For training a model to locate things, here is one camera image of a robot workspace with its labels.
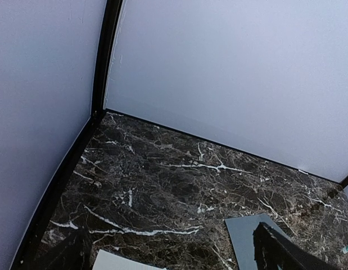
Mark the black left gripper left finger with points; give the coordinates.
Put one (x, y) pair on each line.
(71, 253)

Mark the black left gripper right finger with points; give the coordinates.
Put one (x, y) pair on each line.
(274, 251)

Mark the blue-grey envelope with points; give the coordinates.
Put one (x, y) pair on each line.
(241, 234)

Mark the black left frame post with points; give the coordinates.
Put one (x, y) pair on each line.
(110, 19)

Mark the white letter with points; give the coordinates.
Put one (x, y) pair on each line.
(110, 261)

